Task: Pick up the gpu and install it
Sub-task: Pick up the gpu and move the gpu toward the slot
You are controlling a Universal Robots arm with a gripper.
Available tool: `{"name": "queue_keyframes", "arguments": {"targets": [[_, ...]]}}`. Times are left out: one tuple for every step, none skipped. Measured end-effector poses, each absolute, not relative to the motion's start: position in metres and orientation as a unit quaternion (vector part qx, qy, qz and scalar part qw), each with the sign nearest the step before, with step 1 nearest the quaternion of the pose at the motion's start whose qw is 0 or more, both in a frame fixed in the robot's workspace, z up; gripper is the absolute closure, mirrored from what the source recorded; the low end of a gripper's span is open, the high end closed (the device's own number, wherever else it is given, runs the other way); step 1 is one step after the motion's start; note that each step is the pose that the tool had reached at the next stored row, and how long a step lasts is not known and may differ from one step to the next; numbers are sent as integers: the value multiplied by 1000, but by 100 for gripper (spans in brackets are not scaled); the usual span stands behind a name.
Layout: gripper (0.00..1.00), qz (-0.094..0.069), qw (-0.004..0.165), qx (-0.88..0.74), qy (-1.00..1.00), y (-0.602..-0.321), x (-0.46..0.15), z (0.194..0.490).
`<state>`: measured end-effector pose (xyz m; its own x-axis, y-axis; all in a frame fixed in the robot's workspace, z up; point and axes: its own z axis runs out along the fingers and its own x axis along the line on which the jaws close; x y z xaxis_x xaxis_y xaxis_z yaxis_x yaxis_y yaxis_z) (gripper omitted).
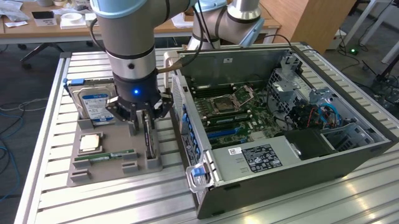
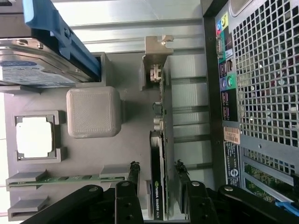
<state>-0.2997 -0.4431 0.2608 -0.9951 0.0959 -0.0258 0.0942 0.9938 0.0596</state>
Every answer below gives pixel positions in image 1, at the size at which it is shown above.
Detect grey power supply unit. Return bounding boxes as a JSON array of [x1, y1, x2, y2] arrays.
[[207, 136, 302, 182]]

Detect red wire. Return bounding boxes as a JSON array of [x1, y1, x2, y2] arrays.
[[306, 107, 317, 128]]

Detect metal socket cover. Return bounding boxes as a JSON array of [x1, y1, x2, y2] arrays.
[[233, 84, 254, 105]]

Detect clear plastic bag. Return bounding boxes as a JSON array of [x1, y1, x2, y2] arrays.
[[0, 0, 31, 21]]

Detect white flat box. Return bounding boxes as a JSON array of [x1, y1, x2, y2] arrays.
[[59, 20, 87, 30]]

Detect white tape roll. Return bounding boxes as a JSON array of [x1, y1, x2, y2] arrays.
[[62, 13, 83, 24]]

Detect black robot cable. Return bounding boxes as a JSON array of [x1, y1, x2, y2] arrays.
[[89, 0, 217, 70]]

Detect white desk frame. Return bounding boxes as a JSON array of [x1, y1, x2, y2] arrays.
[[342, 0, 399, 63]]

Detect metal drive cage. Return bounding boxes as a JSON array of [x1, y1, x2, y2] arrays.
[[266, 52, 314, 112]]

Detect grey parts rack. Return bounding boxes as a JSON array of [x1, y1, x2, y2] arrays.
[[67, 112, 163, 188]]

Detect wooden desk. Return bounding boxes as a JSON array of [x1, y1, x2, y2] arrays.
[[0, 0, 282, 45]]

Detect dark grey open PC case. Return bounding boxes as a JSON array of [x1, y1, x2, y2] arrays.
[[163, 42, 399, 220]]

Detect stack of white papers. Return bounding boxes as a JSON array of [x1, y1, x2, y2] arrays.
[[173, 16, 195, 29]]

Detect CPU socket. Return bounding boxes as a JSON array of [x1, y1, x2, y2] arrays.
[[211, 95, 239, 114]]

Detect metal disk bay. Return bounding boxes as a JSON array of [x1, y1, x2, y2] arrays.
[[321, 122, 377, 152]]

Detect black chair base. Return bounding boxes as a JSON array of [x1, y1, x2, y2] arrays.
[[19, 42, 95, 70]]

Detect blue data wire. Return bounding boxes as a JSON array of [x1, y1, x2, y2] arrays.
[[321, 102, 343, 128]]

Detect white cube box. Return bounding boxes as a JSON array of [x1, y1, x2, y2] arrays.
[[85, 13, 98, 28]]

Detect silver CPU chip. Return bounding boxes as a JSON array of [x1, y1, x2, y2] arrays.
[[79, 134, 103, 152]]

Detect hard disk in blue carrier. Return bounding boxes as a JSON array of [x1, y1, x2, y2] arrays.
[[65, 78, 122, 126]]

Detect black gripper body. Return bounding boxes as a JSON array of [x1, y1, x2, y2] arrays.
[[113, 69, 161, 122]]

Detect white box black top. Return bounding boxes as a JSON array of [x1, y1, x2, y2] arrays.
[[31, 11, 58, 27]]

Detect green RAM stick white label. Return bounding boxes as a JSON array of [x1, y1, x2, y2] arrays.
[[74, 149, 138, 163]]

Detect green graphics card black fan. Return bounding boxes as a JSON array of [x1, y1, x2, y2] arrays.
[[142, 109, 159, 161]]

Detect green motherboard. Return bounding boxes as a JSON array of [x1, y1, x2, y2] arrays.
[[187, 77, 286, 150]]

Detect white switch box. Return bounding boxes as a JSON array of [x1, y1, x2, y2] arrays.
[[333, 29, 347, 51]]

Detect translucent case latch handle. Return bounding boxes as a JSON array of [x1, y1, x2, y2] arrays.
[[186, 162, 215, 194]]

